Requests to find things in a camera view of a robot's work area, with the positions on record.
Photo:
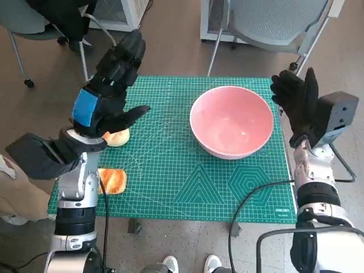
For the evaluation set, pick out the white shoe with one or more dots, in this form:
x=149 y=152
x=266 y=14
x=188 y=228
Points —
x=170 y=264
x=212 y=264

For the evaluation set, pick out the teal seat chair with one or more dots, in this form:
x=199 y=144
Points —
x=17 y=20

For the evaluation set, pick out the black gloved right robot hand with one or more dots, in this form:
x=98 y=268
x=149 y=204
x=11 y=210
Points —
x=301 y=108

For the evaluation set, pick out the black jacket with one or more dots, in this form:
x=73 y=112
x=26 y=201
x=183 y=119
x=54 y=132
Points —
x=62 y=14

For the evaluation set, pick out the green cutting mat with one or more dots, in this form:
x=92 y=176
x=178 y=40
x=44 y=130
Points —
x=170 y=176

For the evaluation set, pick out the pink bowl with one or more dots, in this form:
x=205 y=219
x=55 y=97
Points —
x=230 y=122

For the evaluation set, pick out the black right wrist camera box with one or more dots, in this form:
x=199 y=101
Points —
x=335 y=113

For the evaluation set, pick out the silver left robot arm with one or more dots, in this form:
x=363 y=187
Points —
x=75 y=182

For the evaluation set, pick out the person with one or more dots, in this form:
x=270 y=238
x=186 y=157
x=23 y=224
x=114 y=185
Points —
x=20 y=196

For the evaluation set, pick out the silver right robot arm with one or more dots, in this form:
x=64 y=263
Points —
x=315 y=196

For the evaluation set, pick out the rectangular orange toy bread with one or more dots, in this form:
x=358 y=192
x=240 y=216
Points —
x=113 y=182

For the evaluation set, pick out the white cabinet with mesh panel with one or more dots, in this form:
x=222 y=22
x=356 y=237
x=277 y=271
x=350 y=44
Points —
x=211 y=17
x=122 y=12

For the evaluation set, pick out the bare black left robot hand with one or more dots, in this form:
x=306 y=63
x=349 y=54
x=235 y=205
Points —
x=106 y=99

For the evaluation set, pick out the grey mesh chair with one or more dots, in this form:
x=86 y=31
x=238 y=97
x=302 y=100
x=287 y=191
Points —
x=270 y=20

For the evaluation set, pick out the dark table leg bracket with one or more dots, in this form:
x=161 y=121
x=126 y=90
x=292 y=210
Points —
x=235 y=229
x=134 y=226

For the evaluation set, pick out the round toy bread bun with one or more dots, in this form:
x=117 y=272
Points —
x=118 y=138

